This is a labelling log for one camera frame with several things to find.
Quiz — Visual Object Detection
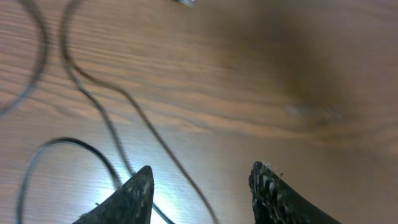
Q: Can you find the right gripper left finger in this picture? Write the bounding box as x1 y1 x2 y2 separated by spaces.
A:
73 166 154 224

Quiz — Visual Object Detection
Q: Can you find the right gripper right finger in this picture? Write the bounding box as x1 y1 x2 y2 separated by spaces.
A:
248 161 340 224

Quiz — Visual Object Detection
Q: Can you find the long black usb cable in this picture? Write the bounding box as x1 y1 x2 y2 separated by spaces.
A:
58 0 220 224

